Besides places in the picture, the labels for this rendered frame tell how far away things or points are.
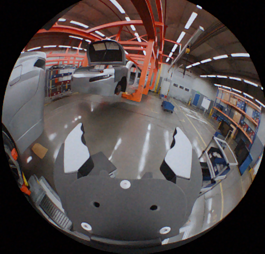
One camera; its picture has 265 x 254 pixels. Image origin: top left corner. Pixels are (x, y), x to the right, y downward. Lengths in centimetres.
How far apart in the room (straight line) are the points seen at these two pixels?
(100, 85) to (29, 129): 177
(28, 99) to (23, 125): 25
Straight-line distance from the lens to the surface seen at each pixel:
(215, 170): 114
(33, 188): 160
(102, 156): 120
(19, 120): 101
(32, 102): 99
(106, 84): 215
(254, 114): 956
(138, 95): 298
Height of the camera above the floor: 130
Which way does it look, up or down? 28 degrees down
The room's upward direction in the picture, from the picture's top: 13 degrees clockwise
